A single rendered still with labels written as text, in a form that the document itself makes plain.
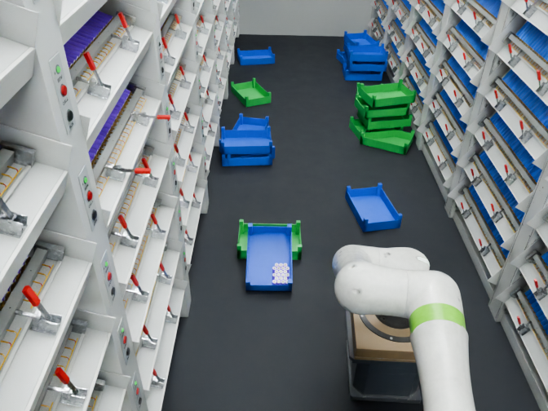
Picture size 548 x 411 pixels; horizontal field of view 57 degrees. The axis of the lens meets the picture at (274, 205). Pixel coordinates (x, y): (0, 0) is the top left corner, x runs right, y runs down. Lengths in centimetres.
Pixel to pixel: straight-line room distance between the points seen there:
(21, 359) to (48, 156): 31
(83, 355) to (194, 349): 99
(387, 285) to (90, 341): 64
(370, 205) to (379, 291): 163
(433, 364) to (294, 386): 96
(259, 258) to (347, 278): 117
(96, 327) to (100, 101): 46
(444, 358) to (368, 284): 23
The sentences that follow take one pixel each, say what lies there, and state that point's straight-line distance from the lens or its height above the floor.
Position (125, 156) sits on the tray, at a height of 98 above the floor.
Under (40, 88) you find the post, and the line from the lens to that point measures 82.
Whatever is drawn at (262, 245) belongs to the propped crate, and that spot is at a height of 8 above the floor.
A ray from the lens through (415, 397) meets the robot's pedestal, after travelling 197.
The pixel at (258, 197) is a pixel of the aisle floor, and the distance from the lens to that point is 276.
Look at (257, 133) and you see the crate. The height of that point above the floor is 11.
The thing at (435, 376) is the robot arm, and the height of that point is 80.
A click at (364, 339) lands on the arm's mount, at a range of 167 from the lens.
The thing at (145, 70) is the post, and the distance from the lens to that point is 154.
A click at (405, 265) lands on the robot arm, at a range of 157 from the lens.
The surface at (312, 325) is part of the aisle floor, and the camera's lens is 212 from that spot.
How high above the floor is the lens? 162
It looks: 37 degrees down
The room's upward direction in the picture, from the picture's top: 1 degrees clockwise
